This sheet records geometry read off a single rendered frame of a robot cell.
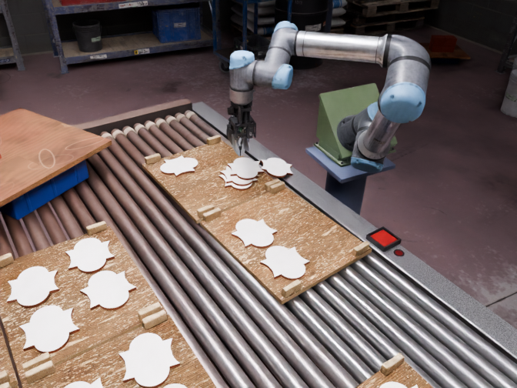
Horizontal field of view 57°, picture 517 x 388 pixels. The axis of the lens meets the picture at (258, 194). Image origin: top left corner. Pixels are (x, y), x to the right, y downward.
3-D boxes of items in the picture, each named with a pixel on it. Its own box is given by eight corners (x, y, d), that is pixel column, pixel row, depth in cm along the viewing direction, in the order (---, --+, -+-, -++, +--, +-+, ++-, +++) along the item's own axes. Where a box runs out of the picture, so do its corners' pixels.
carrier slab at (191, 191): (221, 142, 195) (221, 139, 194) (282, 189, 168) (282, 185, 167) (142, 167, 178) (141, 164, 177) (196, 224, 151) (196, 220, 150)
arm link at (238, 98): (227, 84, 152) (251, 81, 154) (227, 98, 154) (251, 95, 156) (233, 93, 146) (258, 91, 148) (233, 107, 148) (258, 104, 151)
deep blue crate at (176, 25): (192, 30, 589) (190, -2, 568) (201, 39, 558) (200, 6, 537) (152, 34, 573) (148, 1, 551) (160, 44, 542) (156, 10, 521)
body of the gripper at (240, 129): (234, 142, 154) (234, 108, 147) (227, 130, 161) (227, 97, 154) (256, 139, 156) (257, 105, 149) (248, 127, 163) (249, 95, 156)
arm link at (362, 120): (381, 118, 187) (403, 105, 175) (375, 148, 183) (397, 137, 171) (356, 106, 184) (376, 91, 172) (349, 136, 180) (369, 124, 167)
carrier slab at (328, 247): (284, 189, 168) (284, 185, 167) (371, 252, 142) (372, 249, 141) (199, 225, 151) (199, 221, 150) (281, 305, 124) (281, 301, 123)
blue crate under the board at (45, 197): (35, 154, 184) (28, 131, 178) (91, 177, 172) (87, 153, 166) (-42, 192, 162) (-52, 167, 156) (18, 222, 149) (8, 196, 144)
